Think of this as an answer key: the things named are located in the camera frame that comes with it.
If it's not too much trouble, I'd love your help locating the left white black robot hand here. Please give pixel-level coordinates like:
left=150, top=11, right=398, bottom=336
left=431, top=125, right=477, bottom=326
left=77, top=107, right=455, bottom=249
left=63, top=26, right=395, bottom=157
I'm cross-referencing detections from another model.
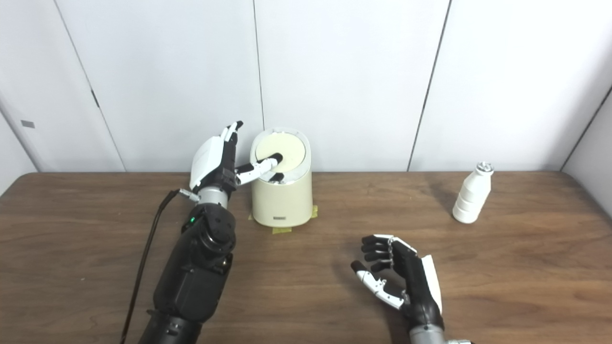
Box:
left=189, top=121, right=284, bottom=201

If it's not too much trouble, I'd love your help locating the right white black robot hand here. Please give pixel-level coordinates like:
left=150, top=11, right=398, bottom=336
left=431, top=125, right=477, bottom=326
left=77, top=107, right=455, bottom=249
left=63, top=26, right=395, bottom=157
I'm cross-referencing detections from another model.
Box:
left=350, top=234, right=444, bottom=330

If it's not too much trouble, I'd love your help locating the cream-colored round bin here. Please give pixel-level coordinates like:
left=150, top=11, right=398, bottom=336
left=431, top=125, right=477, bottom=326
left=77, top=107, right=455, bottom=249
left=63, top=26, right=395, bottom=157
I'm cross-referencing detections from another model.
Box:
left=250, top=127, right=313, bottom=228

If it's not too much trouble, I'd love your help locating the cream round bin lid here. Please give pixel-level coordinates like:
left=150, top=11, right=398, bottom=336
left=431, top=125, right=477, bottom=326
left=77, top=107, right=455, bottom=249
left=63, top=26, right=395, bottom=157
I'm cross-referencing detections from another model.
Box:
left=255, top=133, right=306, bottom=173

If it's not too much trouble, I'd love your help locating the small white plastic bottle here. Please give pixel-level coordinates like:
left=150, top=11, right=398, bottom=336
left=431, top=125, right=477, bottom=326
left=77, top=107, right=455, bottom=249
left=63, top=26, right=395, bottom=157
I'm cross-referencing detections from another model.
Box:
left=452, top=162, right=494, bottom=224

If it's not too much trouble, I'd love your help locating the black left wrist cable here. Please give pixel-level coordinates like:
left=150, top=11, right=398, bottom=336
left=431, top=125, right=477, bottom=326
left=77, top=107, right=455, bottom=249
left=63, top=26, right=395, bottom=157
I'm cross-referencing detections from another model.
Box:
left=120, top=189, right=199, bottom=344

